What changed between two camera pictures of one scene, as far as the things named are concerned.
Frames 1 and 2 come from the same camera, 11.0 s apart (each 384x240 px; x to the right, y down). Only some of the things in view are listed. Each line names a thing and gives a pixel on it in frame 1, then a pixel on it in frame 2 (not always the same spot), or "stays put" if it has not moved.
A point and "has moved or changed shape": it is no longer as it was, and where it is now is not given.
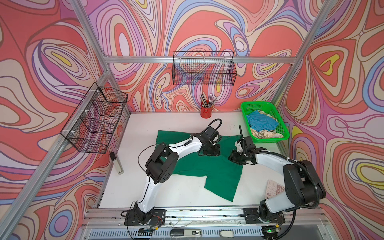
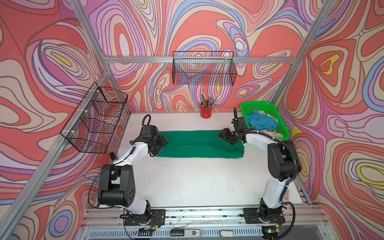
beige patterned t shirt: [265, 134] stays put
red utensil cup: [206, 112] stays put
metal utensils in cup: [207, 103] stays put
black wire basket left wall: [91, 126] stays put
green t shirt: [222, 176] has moved or changed shape
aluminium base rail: [203, 224] stays put
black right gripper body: [239, 157] -> [231, 136]
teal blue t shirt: [259, 121] stays put
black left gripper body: [213, 150] -> [159, 143]
